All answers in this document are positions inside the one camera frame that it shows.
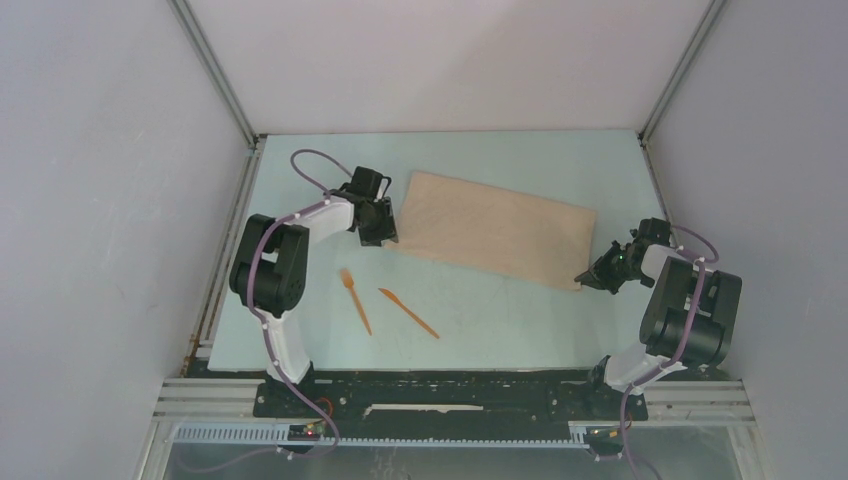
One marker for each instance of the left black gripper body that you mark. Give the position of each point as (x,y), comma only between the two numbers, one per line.
(376,213)

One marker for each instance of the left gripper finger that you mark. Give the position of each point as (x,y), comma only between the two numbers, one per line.
(385,229)
(371,235)

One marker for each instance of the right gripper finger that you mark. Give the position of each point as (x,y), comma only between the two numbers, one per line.
(604,265)
(592,281)

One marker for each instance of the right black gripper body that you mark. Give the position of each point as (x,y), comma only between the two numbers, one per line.
(622,271)

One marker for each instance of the beige cloth napkin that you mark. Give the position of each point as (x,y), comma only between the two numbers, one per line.
(495,230)

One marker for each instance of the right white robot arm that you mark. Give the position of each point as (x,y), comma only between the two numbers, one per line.
(689,319)

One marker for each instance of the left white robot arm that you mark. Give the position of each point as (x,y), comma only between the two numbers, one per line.
(269,272)

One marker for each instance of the orange plastic fork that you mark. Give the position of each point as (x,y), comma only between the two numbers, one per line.
(349,284)

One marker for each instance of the orange plastic knife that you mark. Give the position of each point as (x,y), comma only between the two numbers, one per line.
(418,320)

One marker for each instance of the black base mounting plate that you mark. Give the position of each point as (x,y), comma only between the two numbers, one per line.
(485,405)

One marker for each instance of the aluminium frame rail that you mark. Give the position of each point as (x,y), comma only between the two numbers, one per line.
(666,403)

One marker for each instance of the white cable duct strip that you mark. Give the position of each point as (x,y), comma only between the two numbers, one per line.
(259,434)

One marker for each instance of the right corner aluminium post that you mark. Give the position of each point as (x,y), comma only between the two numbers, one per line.
(698,39)

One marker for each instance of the corner aluminium post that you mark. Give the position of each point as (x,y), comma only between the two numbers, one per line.
(698,39)
(197,38)

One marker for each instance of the left corner aluminium post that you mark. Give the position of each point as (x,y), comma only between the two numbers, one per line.
(197,38)

